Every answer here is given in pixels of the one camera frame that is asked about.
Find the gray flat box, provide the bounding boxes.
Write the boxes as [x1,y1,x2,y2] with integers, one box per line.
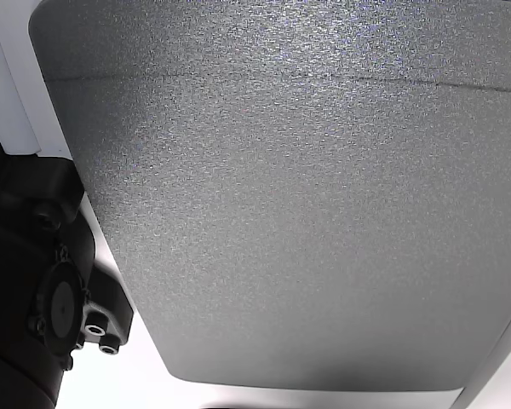
[27,0,511,391]

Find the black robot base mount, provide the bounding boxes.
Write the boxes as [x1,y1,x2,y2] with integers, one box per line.
[70,263,134,357]

